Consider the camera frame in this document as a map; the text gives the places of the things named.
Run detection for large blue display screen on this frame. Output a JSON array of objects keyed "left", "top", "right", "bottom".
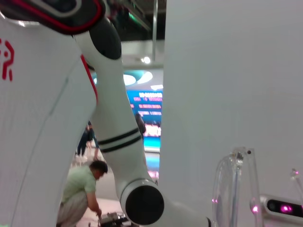
[{"left": 123, "top": 69, "right": 164, "bottom": 184}]

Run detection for black red-trimmed robot head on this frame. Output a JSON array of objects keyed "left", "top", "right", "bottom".
[{"left": 0, "top": 0, "right": 107, "bottom": 36}]

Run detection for crouching man green shirt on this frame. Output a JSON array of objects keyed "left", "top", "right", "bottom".
[{"left": 56, "top": 160, "right": 109, "bottom": 227}]

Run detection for clear white glasses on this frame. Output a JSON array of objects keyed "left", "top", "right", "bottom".
[{"left": 211, "top": 146, "right": 303, "bottom": 227}]

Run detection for standing person in black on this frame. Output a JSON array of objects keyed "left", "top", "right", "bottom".
[{"left": 135, "top": 113, "right": 147, "bottom": 142}]

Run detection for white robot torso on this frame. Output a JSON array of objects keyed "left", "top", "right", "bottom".
[{"left": 0, "top": 14, "right": 100, "bottom": 227}]

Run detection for grey metal pole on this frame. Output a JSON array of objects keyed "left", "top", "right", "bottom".
[{"left": 152, "top": 0, "right": 159, "bottom": 62}]

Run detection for grey metal equipment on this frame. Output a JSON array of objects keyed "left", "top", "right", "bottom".
[{"left": 98, "top": 211, "right": 133, "bottom": 227}]

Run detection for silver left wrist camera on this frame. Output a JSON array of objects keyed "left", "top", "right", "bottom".
[{"left": 259, "top": 194, "right": 303, "bottom": 219}]

